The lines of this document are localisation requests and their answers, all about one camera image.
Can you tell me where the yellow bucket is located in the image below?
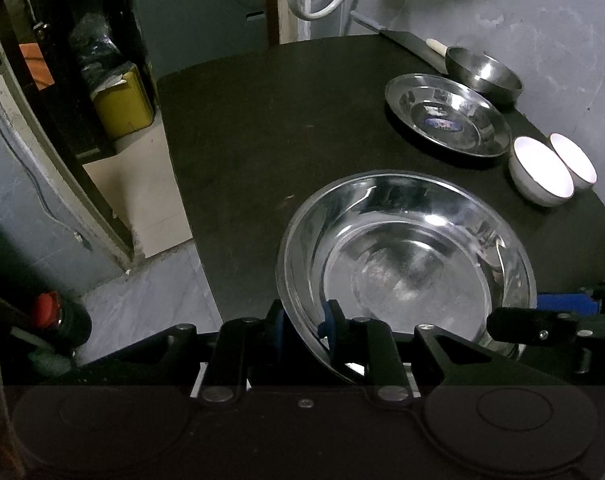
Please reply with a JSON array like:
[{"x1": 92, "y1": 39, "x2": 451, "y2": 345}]
[{"x1": 91, "y1": 63, "x2": 155, "y2": 139}]

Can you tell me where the grey cabinet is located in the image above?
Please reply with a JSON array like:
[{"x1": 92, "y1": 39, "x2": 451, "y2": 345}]
[{"x1": 133, "y1": 0, "x2": 269, "y2": 80}]

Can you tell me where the steel plate with sticker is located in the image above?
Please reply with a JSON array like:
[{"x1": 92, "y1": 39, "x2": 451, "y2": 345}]
[{"x1": 385, "y1": 74, "x2": 512, "y2": 159}]

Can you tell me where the red capped dark jar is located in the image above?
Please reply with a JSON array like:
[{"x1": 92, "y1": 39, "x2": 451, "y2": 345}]
[{"x1": 34, "y1": 292, "x2": 92, "y2": 349}]

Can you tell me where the deep steel bowl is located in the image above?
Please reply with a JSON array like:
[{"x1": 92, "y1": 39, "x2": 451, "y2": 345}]
[{"x1": 445, "y1": 47, "x2": 523, "y2": 105}]

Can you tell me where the large steel plate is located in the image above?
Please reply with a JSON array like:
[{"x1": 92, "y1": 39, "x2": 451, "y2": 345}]
[{"x1": 276, "y1": 171, "x2": 537, "y2": 379}]

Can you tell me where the white ceramic bowl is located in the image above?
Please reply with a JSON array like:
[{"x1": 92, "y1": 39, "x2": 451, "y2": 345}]
[
  {"x1": 509, "y1": 136, "x2": 575, "y2": 208},
  {"x1": 549, "y1": 132, "x2": 598, "y2": 191}
]

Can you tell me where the wall power cable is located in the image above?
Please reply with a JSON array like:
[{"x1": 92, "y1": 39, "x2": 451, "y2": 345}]
[{"x1": 0, "y1": 94, "x2": 94, "y2": 254}]

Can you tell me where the black cleaver knife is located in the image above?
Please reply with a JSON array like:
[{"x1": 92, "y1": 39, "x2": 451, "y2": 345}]
[{"x1": 350, "y1": 10, "x2": 448, "y2": 75}]

